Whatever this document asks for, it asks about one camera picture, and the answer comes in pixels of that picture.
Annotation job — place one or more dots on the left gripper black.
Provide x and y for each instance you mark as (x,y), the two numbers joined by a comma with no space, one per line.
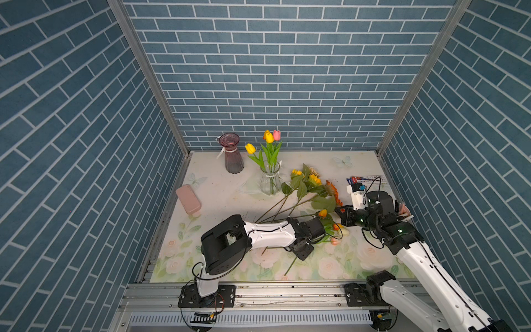
(305,254)

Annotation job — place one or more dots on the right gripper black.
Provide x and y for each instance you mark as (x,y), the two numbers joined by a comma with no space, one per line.
(344,217)

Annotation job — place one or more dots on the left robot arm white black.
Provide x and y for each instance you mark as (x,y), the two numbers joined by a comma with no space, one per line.
(224,247)

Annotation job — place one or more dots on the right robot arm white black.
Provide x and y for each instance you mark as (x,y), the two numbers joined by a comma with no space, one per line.
(454,311)

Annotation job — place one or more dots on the pink pen holder cup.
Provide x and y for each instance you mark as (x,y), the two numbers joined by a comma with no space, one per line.
(404,214)

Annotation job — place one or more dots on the light pink tulip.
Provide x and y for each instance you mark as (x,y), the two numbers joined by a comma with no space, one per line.
(334,241)

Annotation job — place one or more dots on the orange gerbera lower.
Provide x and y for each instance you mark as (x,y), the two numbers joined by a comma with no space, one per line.
(338,202)

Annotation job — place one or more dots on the orange gerbera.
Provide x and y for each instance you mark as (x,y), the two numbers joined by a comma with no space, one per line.
(338,202)
(327,201)

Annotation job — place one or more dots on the orange gerbera upper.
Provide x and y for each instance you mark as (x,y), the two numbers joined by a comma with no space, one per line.
(327,201)

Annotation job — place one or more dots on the yellow sunflower right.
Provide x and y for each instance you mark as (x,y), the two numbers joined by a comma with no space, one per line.
(314,187)

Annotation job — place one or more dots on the yellow sunflower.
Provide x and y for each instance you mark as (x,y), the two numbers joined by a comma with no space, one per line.
(314,187)
(297,185)

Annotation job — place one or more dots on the yellow sunflower left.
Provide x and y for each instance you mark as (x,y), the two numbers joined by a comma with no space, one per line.
(297,185)

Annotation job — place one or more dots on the clear glass vase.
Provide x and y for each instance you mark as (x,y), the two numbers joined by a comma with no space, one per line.
(275,177)

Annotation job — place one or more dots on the beige daisy flower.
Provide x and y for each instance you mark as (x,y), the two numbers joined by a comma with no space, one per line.
(314,172)

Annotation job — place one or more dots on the purple glass vase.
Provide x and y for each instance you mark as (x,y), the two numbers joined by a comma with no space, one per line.
(233,160)

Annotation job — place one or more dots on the pink rectangular box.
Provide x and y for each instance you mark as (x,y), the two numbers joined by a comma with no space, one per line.
(188,199)

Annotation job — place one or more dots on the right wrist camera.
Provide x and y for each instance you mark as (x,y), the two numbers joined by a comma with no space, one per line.
(357,193)

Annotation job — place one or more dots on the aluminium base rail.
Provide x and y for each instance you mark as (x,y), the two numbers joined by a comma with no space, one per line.
(256,306)

